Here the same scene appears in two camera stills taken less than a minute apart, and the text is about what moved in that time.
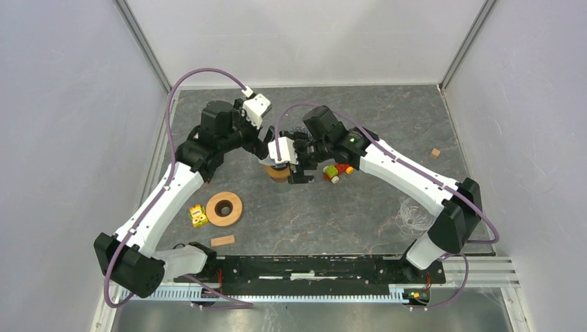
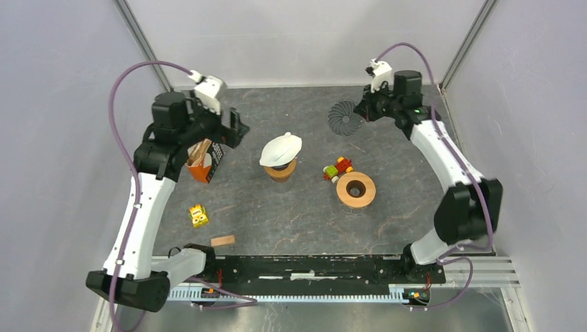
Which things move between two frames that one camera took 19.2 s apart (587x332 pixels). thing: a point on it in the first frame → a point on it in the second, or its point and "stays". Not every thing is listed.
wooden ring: [224, 209] → [356, 189]
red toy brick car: [331, 171] stays
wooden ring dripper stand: [278, 175] stays
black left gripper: [257, 146] → [230, 135]
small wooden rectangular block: [223, 241] stays
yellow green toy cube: [196, 214] stays
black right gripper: [297, 173] → [365, 107]
